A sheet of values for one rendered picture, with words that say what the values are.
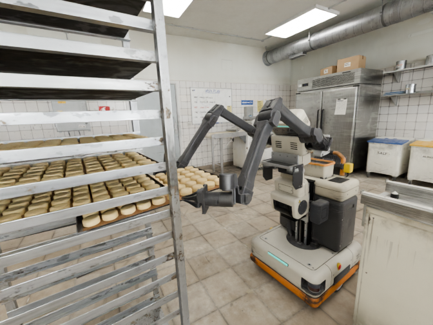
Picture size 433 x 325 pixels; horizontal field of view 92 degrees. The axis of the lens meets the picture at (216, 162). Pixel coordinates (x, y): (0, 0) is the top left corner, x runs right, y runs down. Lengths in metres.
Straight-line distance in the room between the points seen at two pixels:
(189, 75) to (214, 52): 0.85
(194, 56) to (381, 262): 4.84
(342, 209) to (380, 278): 0.48
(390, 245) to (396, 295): 0.24
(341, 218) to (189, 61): 4.40
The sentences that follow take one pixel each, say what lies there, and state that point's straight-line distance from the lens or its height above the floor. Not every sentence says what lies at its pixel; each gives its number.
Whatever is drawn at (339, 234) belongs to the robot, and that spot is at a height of 0.45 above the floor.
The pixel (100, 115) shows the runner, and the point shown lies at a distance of 0.71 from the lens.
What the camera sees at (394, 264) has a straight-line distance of 1.37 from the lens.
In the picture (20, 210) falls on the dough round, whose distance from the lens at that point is 0.87.
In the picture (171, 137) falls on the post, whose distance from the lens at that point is 0.73.
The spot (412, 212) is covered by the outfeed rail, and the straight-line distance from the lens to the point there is 1.26.
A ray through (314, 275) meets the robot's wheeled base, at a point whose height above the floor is 0.27.
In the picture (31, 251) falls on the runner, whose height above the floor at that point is 0.97.
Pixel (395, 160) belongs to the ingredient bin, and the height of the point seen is 0.41.
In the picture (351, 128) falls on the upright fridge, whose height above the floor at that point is 0.96.
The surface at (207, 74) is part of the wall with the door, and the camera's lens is 5.35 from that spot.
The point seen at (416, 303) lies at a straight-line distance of 1.43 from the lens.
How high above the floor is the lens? 1.31
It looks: 12 degrees down
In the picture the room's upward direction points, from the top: 2 degrees counter-clockwise
